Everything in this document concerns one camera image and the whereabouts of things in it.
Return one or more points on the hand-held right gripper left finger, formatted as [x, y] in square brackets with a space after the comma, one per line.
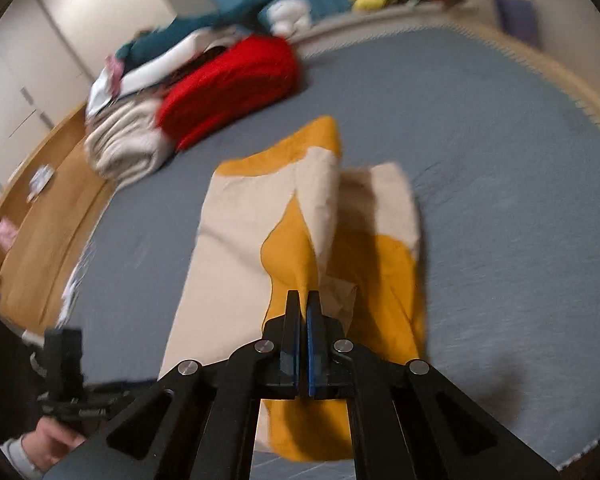
[295, 355]

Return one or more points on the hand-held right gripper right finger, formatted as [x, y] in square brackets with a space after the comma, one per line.
[312, 360]

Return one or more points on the beige and orange garment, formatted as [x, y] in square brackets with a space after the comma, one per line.
[240, 220]

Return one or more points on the person's left forearm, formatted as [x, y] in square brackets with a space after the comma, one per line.
[20, 457]

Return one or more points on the pile of folded clothes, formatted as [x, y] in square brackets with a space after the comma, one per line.
[180, 35]

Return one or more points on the person's left hand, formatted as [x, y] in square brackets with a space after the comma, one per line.
[55, 442]

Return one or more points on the small pink packet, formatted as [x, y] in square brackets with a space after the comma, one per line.
[6, 234]

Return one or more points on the small white packet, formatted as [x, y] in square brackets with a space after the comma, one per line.
[41, 182]

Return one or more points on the beige folded blanket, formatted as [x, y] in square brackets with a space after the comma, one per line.
[125, 145]

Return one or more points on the red fleece blanket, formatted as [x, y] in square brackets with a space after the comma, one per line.
[230, 90]

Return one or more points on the white wardrobe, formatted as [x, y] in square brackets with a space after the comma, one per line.
[55, 60]

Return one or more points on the white plush toy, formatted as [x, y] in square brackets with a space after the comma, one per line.
[290, 17]

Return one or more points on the white headboard ledge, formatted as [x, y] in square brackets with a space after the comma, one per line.
[360, 22]

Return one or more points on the wooden bed frame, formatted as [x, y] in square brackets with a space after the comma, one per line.
[45, 240]

